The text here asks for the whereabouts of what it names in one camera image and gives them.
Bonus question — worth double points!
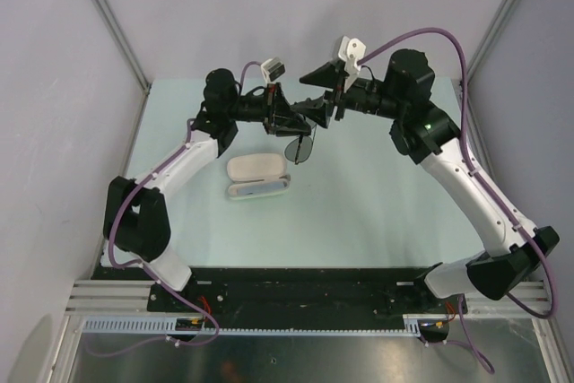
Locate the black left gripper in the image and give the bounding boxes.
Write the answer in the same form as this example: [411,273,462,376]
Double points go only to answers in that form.
[226,83,309,137]

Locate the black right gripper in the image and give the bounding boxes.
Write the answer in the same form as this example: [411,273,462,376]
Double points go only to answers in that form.
[291,60,405,128]

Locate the black gold aviator sunglasses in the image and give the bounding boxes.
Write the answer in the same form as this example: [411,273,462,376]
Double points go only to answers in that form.
[283,119,317,165]

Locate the pale green glasses case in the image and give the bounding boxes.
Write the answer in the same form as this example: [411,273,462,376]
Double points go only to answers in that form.
[226,153,291,200]

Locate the blue square cleaning cloth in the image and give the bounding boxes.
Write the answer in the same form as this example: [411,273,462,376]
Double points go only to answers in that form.
[236,178,289,196]

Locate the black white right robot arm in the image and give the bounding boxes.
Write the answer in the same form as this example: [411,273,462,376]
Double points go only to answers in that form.
[300,48,560,312]

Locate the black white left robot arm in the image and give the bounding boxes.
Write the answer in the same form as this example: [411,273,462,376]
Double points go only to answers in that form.
[104,68,312,311]

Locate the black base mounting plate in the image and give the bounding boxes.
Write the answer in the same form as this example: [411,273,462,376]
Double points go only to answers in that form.
[89,265,526,326]

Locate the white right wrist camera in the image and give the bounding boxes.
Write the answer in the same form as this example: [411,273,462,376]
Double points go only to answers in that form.
[333,36,366,92]

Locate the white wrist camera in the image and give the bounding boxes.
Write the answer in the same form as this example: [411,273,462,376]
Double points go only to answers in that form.
[333,36,366,92]
[260,57,285,83]

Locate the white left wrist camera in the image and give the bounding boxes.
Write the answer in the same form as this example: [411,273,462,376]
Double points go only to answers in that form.
[260,57,285,83]

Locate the right rear aluminium post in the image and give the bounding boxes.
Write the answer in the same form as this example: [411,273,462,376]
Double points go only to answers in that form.
[466,0,521,83]

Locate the aluminium post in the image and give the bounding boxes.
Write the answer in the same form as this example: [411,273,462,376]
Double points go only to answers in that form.
[65,0,152,93]
[466,0,521,83]

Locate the left rear aluminium post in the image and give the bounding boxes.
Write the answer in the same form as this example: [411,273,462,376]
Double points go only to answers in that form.
[65,0,152,93]

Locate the grey slotted cable duct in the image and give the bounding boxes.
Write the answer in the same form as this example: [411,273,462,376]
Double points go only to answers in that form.
[83,314,422,337]

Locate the aluminium front frame rail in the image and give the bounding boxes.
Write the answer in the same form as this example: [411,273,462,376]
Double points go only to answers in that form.
[65,280,551,316]

